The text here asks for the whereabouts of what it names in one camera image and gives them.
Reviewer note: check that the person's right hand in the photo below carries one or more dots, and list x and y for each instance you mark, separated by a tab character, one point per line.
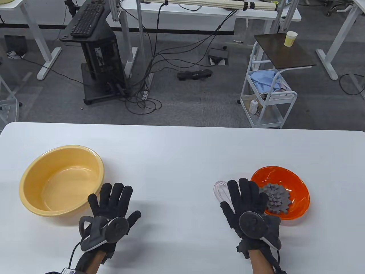
245	197

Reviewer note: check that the person's left hand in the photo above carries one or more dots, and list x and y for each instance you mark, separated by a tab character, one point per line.
114	199

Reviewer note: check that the black hand controller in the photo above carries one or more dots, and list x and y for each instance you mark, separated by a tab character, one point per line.
252	224
117	227

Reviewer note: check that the pile of grey toy blocks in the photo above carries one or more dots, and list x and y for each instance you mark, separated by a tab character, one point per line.
278	198

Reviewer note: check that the orange plastic bowl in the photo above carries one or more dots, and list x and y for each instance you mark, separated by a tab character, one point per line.
285	177

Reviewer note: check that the yellow plastic basin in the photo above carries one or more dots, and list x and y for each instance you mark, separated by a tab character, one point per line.
57	185

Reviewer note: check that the person's left forearm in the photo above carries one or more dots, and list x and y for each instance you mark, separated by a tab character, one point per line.
92	264

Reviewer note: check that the person's right forearm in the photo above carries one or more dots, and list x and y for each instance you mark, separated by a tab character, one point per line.
261	264

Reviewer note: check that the white label tag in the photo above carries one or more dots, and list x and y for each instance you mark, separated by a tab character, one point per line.
68	271

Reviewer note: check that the white rolling cart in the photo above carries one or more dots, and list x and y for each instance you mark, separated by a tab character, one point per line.
288	97

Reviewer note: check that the blue cloth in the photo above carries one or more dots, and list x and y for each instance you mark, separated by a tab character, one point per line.
263	80

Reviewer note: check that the black power strip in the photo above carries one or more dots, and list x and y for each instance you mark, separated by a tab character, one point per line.
195	74

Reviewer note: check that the white metal rack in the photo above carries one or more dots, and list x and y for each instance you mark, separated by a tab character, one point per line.
8	100

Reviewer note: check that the black floor socket box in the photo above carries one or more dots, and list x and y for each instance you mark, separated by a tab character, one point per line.
218	54

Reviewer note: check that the black computer stand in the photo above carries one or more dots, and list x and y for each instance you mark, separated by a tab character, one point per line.
99	54

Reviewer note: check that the dark brown side table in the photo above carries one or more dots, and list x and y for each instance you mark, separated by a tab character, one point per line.
285	55

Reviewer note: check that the yellow paper cup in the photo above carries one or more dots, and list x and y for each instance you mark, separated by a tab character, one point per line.
290	38

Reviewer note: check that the black keyboard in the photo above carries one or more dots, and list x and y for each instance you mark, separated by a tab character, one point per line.
87	20

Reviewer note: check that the black box under desk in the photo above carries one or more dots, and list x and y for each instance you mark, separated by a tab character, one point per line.
15	44

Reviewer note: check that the white desk with angled leg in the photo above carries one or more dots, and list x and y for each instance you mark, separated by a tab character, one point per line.
339	37

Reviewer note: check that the long white desk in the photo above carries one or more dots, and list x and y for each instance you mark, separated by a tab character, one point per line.
199	14

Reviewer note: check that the office chair base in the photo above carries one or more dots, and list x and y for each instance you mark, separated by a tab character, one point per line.
330	12

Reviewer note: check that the yellow-green plastic basket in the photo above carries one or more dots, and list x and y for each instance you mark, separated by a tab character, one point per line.
7	1

